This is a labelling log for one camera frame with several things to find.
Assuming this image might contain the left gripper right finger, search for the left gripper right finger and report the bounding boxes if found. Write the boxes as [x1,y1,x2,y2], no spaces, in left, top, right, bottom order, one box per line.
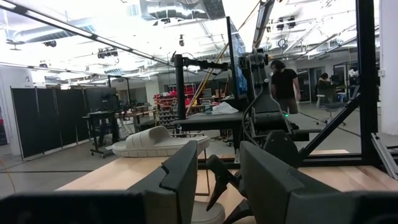
[239,140,349,224]

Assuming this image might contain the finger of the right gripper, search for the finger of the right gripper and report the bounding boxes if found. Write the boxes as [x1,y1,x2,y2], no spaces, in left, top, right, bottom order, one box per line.
[222,198,256,224]
[205,154,242,212]

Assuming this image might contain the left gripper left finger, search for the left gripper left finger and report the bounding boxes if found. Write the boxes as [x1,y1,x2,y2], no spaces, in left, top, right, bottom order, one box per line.
[127,139,199,224]

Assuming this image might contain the grey rubber slide sandal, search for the grey rubber slide sandal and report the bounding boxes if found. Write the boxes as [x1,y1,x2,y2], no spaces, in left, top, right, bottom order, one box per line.
[191,200,226,224]
[111,125,211,158]

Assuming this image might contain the grey desk top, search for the grey desk top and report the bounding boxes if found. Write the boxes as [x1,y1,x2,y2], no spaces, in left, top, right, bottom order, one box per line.
[172,111,245,147]

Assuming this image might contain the person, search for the person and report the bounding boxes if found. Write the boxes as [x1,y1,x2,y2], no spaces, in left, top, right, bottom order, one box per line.
[270,59,302,114]
[317,72,332,88]

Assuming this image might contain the grey office chair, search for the grey office chair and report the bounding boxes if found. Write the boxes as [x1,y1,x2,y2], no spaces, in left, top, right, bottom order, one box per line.
[315,85,348,125]

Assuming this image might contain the white crumpled paper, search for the white crumpled paper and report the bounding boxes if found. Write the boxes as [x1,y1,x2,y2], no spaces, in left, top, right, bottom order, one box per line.
[211,101,239,115]

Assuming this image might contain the storage rack with red bins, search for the storage rack with red bins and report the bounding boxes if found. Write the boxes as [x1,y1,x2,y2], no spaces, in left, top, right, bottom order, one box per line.
[154,83,200,128]

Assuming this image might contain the black computer monitor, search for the black computer monitor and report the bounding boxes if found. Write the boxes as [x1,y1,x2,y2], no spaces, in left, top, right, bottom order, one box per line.
[226,16,249,100]

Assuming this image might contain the black monitor pole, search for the black monitor pole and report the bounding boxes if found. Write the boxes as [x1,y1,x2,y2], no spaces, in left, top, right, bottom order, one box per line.
[173,53,229,121]

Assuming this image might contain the black rolling cart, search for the black rolling cart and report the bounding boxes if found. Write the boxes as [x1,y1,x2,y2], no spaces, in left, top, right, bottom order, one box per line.
[82,86,125,158]

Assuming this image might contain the black partition panels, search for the black partition panels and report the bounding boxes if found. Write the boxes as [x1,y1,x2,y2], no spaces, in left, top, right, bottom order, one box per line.
[11,86,91,159]

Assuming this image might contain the silver aluminium rail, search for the silver aluminium rail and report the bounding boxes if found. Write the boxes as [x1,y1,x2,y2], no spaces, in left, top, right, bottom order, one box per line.
[370,132,398,181]

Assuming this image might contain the black aluminium rig frame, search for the black aluminium rig frame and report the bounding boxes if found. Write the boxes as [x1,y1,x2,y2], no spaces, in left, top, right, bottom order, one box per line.
[0,0,379,170]

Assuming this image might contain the silver ventilation duct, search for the silver ventilation duct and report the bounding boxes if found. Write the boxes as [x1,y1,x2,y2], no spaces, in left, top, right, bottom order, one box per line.
[139,0,224,21]

